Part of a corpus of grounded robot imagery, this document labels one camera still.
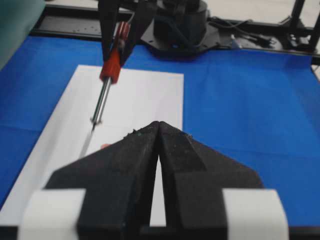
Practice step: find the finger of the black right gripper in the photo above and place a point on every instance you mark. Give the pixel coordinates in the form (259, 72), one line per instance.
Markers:
(142, 18)
(108, 12)

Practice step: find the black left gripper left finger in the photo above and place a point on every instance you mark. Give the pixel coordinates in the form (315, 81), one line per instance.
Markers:
(119, 184)

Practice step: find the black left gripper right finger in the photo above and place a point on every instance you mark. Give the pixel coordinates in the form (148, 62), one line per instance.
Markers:
(193, 177)

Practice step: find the orange handled soldering iron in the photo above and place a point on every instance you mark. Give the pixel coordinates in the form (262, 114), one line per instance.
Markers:
(110, 71)

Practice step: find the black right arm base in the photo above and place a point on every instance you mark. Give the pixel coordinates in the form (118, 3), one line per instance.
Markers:
(181, 28)

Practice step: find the large white base board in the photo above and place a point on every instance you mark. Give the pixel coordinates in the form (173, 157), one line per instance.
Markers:
(137, 99)

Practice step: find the teal backdrop curtain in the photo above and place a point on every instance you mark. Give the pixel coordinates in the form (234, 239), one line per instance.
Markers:
(17, 19)

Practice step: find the blue table cloth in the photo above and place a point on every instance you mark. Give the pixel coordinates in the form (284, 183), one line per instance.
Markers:
(260, 108)

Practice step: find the black aluminium frame post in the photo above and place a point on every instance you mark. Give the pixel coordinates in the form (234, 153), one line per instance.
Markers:
(296, 32)

